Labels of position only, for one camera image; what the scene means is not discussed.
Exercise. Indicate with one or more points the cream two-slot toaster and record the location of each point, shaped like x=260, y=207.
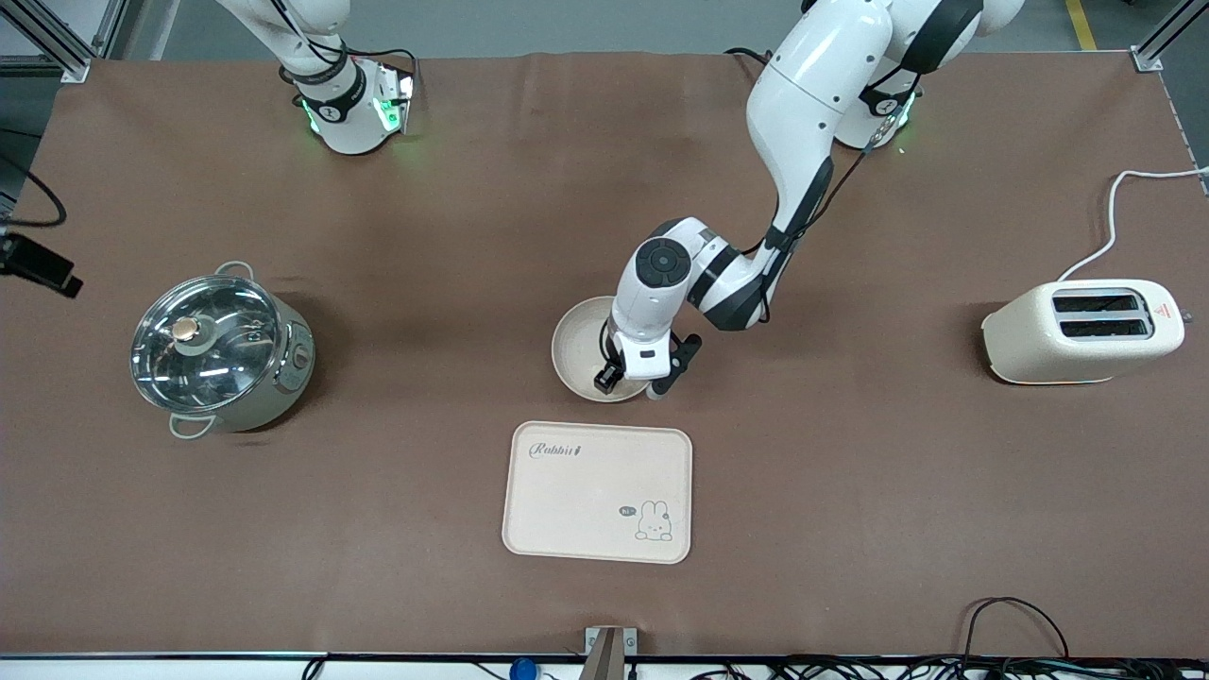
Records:
x=1039, y=340

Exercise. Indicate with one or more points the beige rabbit print tray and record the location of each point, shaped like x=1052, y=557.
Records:
x=586, y=501

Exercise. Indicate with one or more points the brown table cover mat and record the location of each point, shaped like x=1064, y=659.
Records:
x=472, y=236

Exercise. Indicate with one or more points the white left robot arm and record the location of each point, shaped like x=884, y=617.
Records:
x=812, y=85

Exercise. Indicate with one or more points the blue round knob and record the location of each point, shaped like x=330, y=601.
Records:
x=522, y=671

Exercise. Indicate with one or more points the glass pot lid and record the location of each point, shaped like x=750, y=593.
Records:
x=203, y=345

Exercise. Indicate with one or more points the beige round plate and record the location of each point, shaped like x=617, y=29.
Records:
x=576, y=345

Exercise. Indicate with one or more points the steel electric cooking pot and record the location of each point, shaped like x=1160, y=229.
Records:
x=274, y=397

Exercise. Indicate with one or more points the metal table edge bracket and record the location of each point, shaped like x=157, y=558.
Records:
x=609, y=652

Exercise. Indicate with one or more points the aluminium frame profile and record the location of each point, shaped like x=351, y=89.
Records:
x=71, y=64
x=1148, y=59

